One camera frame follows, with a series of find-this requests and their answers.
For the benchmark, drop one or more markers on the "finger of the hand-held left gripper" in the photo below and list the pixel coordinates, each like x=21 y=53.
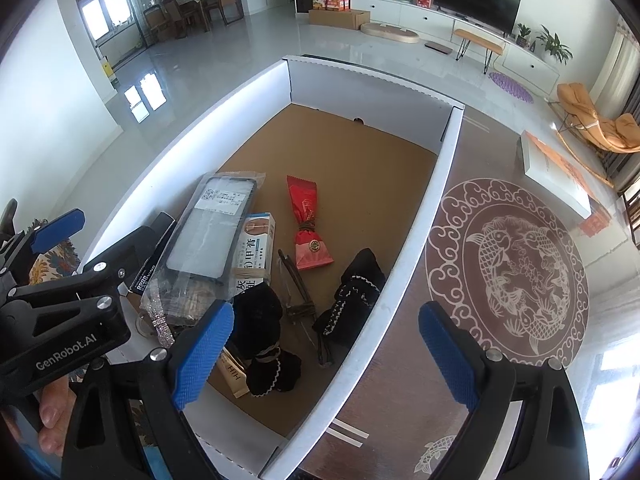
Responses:
x=115 y=255
x=57 y=230

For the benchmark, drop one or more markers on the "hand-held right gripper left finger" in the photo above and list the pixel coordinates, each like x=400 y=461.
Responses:
x=202 y=355

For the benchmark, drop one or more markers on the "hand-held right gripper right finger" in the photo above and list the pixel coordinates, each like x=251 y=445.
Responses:
x=447 y=355

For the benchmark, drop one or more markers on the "gold cosmetic tube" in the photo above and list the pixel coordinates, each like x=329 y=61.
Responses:
x=232 y=372

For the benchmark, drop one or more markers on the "black printed box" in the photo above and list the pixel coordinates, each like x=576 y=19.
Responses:
x=147 y=276

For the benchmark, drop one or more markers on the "rhinestone hair claw clip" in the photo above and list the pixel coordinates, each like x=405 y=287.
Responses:
x=157 y=317

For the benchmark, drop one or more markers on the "packaged phone case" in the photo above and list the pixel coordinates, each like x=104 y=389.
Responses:
x=210 y=240

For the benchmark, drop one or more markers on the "clear rimless eyeglasses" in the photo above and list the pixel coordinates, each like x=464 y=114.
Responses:
x=295 y=290

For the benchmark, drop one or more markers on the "white green medicine box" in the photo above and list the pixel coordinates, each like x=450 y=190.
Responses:
x=255 y=250

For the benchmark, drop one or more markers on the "red foil packet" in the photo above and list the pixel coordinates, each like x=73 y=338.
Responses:
x=302 y=200

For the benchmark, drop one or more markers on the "white cardboard box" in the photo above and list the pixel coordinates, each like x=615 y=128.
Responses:
x=350 y=150

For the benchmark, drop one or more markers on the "person's left hand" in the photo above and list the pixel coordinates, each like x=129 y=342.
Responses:
x=52 y=412

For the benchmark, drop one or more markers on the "floral chair cushion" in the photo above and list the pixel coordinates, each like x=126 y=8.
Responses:
x=52 y=262

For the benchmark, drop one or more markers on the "white flat carton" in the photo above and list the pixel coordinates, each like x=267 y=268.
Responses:
x=555 y=170

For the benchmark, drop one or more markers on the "wooden dining set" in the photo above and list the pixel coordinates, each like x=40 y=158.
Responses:
x=200 y=7

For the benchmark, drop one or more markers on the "purple floor mat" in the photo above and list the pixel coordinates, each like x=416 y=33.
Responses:
x=510 y=87

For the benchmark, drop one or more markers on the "orange lounge chair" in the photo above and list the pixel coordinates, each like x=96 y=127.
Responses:
x=600 y=125

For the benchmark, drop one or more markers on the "white television cabinet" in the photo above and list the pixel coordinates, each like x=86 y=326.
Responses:
x=530 y=67

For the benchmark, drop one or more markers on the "wooden bench with metal legs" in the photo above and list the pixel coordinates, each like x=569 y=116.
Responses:
x=477 y=40

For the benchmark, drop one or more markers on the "brown cardboard box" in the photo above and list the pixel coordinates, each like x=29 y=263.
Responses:
x=335 y=19

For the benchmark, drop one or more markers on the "beige oval floor mat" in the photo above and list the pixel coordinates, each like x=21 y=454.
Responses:
x=390 y=33

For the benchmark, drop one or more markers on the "large green potted plant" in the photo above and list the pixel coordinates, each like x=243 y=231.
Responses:
x=554 y=45

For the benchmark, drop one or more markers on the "small green potted plant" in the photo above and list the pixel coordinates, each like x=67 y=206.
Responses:
x=523 y=35

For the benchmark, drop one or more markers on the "orange snack boxes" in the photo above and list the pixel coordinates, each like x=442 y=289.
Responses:
x=331 y=4

